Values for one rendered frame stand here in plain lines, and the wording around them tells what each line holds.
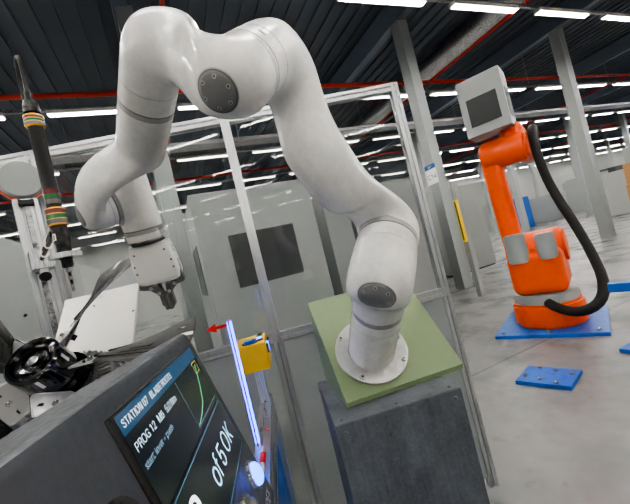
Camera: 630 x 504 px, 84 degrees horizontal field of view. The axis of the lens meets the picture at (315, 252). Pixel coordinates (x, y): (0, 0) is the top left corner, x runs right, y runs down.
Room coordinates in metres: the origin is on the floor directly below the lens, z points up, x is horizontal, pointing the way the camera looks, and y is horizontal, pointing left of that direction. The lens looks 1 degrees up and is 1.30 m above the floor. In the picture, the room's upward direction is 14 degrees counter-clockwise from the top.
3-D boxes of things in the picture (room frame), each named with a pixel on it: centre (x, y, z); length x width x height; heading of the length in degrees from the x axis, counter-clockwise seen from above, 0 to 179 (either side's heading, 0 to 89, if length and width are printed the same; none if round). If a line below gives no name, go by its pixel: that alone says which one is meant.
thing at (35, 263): (1.34, 1.03, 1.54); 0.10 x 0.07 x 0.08; 42
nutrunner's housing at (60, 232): (0.87, 0.61, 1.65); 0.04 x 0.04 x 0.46
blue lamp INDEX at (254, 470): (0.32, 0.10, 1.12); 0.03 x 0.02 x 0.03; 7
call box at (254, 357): (1.21, 0.29, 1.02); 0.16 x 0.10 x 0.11; 7
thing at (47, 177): (0.87, 0.61, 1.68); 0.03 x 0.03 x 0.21
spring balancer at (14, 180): (1.40, 1.09, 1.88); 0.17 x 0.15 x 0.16; 97
